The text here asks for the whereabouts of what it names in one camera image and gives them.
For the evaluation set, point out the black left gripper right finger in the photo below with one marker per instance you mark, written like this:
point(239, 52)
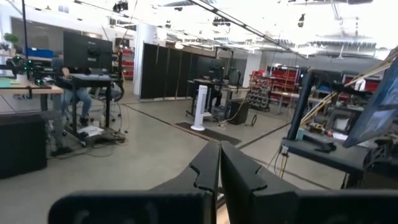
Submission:
point(264, 202)

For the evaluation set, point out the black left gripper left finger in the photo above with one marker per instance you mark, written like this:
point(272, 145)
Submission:
point(174, 202)

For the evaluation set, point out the background black robot arm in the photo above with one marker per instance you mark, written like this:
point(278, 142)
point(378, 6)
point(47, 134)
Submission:
point(21, 67)

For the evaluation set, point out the small teal box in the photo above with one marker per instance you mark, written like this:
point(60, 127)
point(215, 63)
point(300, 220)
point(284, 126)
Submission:
point(300, 133)

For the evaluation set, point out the black floor mat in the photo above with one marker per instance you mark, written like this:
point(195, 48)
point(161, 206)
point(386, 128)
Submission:
point(214, 134)

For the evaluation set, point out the dark side desk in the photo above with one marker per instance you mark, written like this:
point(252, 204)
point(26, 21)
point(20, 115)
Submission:
point(329, 157)

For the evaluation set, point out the black computer mouse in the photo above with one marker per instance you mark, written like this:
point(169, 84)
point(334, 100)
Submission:
point(325, 147)

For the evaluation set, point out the black bin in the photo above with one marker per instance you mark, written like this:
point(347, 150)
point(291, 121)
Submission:
point(238, 112)

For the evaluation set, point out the white tower fan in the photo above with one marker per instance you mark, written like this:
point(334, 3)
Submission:
point(200, 105)

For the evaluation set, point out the thick black monitor pole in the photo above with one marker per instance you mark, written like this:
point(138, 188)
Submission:
point(300, 105)

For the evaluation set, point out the white papers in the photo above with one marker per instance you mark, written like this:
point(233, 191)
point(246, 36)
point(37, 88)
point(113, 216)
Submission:
point(90, 130)

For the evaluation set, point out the red parts rack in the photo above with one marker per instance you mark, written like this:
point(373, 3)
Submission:
point(280, 81)

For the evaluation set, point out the black desk with monitors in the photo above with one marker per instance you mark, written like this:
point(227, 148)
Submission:
point(217, 85)

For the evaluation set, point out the black folding partition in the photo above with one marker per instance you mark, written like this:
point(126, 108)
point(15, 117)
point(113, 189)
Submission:
point(164, 71)

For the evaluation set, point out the person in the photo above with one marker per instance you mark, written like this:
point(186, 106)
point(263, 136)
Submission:
point(77, 98)

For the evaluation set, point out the tilted monitor with blue screen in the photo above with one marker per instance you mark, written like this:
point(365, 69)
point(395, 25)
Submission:
point(376, 112)

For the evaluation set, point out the red storage shelf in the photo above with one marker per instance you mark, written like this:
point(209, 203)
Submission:
point(127, 63)

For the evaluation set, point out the black standing desk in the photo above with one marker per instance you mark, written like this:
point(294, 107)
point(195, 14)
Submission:
point(90, 81)

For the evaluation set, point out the black cabinet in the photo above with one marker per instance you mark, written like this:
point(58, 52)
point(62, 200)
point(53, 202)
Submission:
point(21, 146)

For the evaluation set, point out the large black monitor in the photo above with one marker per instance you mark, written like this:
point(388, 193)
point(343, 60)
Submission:
point(87, 51)

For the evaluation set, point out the wooden table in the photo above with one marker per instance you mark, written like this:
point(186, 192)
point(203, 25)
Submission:
point(31, 90)

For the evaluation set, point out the blue storage bins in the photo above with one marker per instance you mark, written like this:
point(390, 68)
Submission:
point(39, 53)

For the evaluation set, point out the thin black pole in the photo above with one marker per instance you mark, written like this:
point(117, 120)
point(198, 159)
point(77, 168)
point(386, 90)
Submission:
point(24, 28)

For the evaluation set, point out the green potted plant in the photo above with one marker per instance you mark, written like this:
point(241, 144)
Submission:
point(11, 38)

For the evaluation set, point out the black ceiling rail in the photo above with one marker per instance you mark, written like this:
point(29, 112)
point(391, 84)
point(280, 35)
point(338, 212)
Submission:
point(248, 28)

